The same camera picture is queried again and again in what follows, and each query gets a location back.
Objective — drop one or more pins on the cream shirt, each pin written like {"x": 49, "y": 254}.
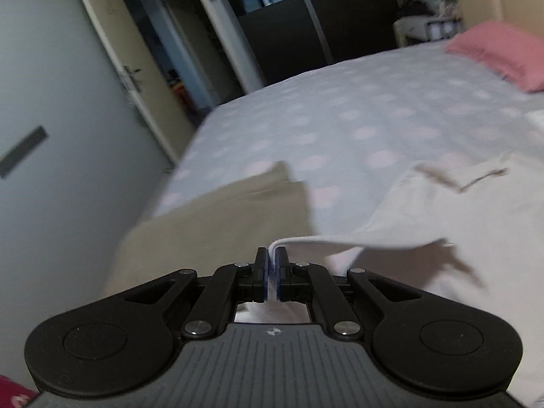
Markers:
{"x": 446, "y": 208}

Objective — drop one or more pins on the red patterned cloth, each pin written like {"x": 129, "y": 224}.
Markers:
{"x": 12, "y": 393}

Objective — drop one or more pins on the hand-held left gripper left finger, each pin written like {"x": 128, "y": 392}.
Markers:
{"x": 265, "y": 278}

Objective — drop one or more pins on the pink pillow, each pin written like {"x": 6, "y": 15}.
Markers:
{"x": 501, "y": 51}

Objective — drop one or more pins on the beige folded garment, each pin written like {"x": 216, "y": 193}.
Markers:
{"x": 204, "y": 229}

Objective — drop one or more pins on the dark sliding wardrobe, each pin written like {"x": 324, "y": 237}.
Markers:
{"x": 331, "y": 25}

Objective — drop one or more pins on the white nightstand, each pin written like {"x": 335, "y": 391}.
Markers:
{"x": 410, "y": 32}

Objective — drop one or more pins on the dark grey wall plate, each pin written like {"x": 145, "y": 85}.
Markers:
{"x": 23, "y": 151}

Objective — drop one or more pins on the cream door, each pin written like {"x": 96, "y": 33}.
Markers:
{"x": 127, "y": 51}

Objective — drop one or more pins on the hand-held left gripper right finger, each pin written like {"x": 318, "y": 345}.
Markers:
{"x": 278, "y": 278}

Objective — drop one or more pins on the bed with pink dotted sheet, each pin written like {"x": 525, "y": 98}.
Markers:
{"x": 340, "y": 106}

